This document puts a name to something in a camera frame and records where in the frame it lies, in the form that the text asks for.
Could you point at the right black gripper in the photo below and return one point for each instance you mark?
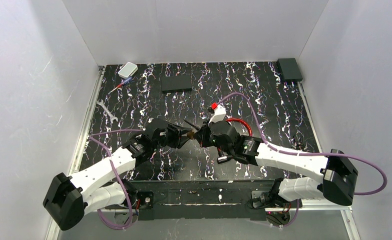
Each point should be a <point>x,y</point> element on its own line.
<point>203,135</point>

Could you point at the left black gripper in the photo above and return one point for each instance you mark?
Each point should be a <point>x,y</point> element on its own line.
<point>173,136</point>

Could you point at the brass padlock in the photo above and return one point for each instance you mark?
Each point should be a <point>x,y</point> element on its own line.
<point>190,135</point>

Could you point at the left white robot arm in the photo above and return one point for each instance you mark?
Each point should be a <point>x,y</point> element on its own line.
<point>96,182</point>

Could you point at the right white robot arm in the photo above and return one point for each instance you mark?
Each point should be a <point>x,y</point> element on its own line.
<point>330,176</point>

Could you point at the black flat box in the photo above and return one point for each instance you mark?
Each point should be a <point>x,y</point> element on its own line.
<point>181,83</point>

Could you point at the small red blue screwdriver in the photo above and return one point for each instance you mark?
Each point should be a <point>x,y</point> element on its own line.
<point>122,83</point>

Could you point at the white rectangular box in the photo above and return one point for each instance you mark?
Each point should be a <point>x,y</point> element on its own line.
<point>127,70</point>

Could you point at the silver wrench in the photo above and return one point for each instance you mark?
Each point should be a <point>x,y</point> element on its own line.
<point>111,116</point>

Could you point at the black corner box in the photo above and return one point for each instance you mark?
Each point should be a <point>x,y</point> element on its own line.
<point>289,70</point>

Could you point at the orange handled screwdriver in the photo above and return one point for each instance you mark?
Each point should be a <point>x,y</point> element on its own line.
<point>192,125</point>

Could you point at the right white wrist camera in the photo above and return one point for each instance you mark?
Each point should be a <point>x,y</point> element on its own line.
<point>218,113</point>

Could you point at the black base frame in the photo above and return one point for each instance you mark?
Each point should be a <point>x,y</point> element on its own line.
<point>154,200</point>

